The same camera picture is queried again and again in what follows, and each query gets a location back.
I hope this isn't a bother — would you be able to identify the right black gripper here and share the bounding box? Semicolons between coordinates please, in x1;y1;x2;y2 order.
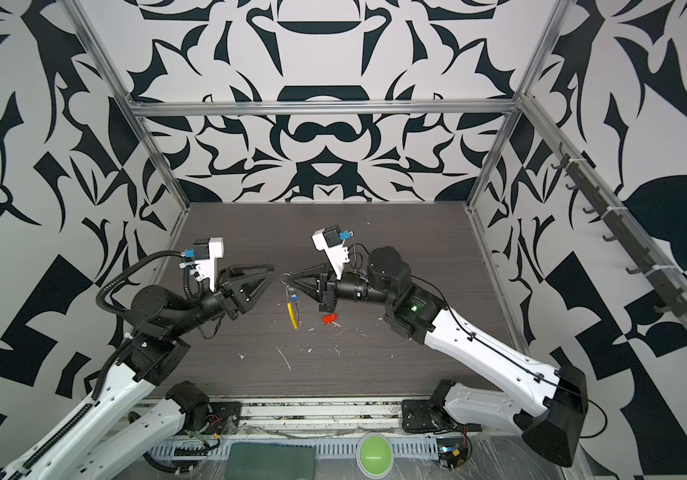
294;261;403;316

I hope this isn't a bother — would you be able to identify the small circuit board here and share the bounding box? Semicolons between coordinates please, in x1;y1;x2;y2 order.
437;435;473;470

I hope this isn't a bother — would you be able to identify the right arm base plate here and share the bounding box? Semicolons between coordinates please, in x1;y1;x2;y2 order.
401;399;483;434

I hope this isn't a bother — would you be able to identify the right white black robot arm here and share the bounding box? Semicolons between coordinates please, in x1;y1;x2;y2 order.
283;246;593;468

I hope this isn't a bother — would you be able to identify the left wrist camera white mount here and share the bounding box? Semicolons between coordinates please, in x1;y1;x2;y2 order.
179;237;225;299

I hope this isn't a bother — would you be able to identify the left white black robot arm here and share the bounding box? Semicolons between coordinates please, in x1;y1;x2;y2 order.
0;238;275;479

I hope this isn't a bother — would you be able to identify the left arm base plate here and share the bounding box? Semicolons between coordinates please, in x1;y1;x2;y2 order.
197;401;243;437

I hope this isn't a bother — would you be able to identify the white slotted cable duct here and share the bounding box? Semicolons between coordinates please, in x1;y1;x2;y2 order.
88;437;441;462

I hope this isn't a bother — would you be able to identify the dark green pad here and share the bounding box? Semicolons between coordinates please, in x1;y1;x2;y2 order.
225;442;317;480

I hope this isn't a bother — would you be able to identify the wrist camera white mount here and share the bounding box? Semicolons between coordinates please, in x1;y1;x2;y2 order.
179;237;225;299
312;225;351;280

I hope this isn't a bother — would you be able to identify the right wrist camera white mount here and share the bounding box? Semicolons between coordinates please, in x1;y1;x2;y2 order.
312;225;351;280

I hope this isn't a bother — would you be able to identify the green round button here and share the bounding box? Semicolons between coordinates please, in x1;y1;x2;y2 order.
355;433;393;479

